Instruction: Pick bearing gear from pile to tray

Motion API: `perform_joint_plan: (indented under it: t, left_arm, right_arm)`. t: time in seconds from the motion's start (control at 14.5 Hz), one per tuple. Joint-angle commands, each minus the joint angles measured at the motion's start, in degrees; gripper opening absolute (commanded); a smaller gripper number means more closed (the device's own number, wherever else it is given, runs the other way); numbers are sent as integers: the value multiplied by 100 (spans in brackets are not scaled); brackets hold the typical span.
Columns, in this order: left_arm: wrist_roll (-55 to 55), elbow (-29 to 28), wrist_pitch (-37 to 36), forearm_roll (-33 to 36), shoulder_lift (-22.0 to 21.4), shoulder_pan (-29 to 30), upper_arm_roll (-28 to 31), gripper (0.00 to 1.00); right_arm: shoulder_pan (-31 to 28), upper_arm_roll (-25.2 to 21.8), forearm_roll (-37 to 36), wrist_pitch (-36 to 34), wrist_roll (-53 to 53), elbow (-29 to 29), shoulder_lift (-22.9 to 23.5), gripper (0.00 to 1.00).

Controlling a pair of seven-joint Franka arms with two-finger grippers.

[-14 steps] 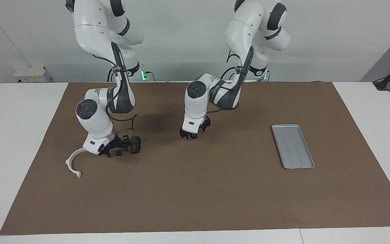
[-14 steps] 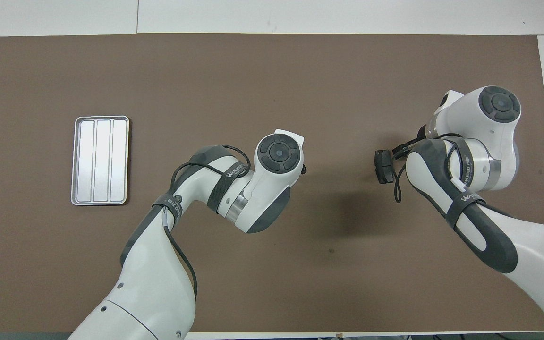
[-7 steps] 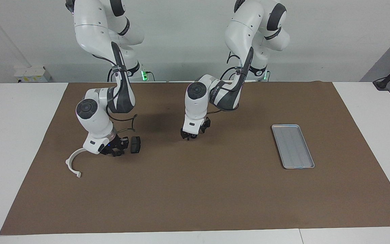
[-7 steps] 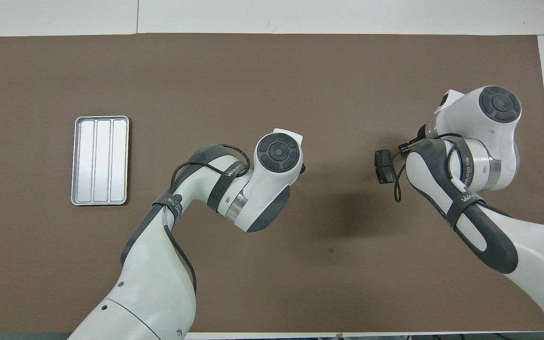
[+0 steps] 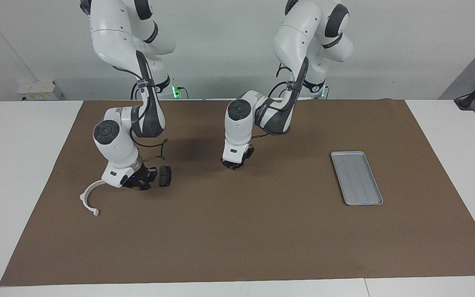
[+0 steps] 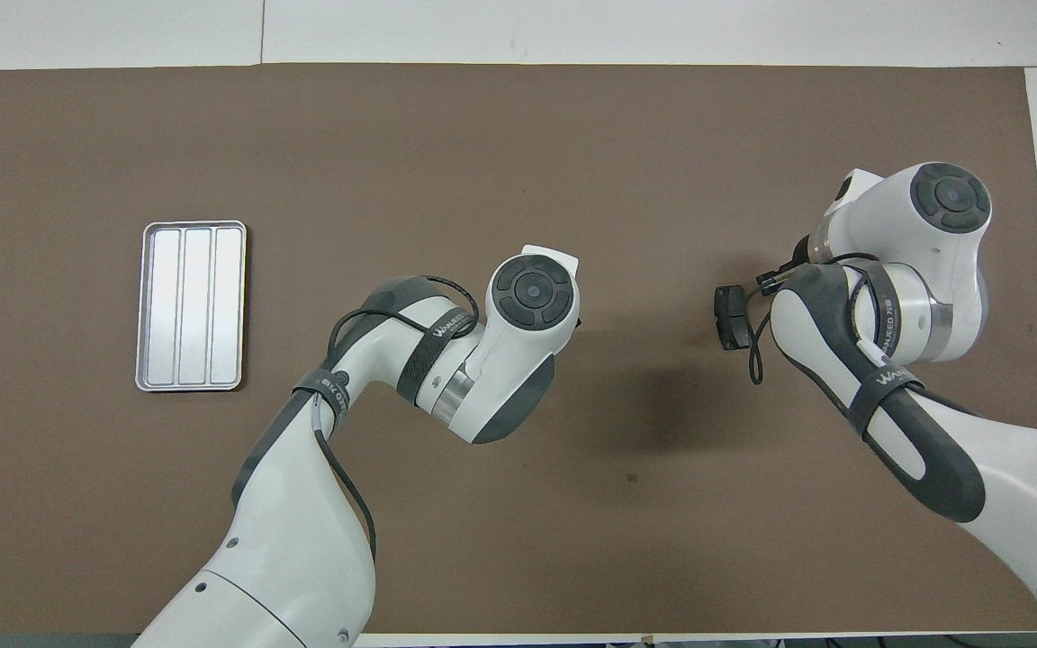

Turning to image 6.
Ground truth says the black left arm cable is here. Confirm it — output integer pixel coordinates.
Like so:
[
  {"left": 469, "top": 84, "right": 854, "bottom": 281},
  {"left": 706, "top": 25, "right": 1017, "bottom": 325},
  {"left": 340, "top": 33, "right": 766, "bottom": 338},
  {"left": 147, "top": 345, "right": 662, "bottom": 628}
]
[{"left": 313, "top": 274, "right": 481, "bottom": 563}]

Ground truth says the brown table mat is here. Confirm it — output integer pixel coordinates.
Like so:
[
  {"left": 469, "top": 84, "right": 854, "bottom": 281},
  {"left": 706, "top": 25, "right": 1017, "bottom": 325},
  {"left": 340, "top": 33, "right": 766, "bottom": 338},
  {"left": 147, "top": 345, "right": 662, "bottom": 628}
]
[{"left": 0, "top": 63, "right": 1037, "bottom": 635}]

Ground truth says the silver metal tray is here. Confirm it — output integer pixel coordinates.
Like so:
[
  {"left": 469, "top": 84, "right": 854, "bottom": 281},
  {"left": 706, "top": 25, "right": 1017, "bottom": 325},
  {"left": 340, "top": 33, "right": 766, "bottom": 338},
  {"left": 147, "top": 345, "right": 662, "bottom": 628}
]
[{"left": 134, "top": 220, "right": 248, "bottom": 393}]

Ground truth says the dark grey brake pad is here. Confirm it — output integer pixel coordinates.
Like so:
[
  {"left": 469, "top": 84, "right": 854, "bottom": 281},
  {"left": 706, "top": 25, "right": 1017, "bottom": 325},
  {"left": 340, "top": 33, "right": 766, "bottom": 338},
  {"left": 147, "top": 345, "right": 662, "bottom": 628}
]
[{"left": 713, "top": 284, "right": 750, "bottom": 354}]

